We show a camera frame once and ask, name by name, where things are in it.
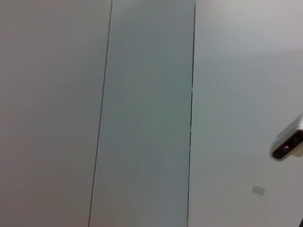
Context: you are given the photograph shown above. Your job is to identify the grey wall plate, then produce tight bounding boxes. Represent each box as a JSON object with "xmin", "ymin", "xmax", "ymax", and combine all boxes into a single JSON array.
[{"xmin": 252, "ymin": 185, "xmax": 265, "ymax": 196}]

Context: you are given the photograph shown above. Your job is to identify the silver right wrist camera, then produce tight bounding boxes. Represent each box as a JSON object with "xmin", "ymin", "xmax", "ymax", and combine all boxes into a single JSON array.
[{"xmin": 270, "ymin": 113, "xmax": 303, "ymax": 162}]

